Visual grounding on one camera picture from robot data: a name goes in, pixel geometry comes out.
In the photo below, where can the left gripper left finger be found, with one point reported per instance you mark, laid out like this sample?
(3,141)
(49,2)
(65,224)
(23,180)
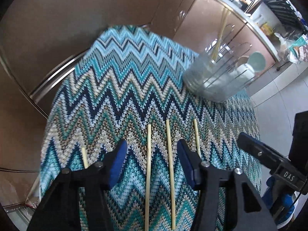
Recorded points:
(59,208)

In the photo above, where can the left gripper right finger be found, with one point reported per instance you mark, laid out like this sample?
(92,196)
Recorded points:
(243,208)

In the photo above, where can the white ceramic spoon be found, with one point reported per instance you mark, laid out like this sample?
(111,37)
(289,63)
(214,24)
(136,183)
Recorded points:
(257,61)
(243,73)

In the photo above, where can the blue white gloved hand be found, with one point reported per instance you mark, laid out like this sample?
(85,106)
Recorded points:
(285,200)

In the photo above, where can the clear utensil holder with rack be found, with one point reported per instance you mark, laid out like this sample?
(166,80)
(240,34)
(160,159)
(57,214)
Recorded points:
(211,80)

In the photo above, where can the zigzag patterned table cloth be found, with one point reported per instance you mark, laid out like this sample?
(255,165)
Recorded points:
(130,78)

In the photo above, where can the orange food package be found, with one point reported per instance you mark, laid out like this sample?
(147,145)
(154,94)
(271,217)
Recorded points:
(266,29)

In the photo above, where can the black wall dish rack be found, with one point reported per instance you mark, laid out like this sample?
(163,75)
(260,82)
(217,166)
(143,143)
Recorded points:
(287,14)

